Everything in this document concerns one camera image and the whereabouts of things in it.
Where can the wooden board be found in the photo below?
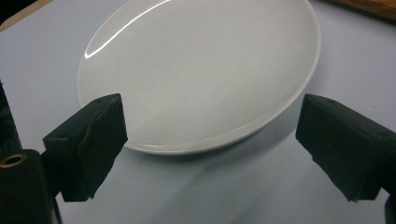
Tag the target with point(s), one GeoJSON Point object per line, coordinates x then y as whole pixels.
{"type": "Point", "coordinates": [370, 7]}

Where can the white plate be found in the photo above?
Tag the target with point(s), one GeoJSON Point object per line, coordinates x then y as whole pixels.
{"type": "Point", "coordinates": [199, 74]}

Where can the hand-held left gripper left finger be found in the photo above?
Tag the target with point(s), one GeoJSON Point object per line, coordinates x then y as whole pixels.
{"type": "Point", "coordinates": [84, 146]}

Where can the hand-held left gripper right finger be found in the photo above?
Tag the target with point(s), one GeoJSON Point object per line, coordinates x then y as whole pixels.
{"type": "Point", "coordinates": [345, 146]}

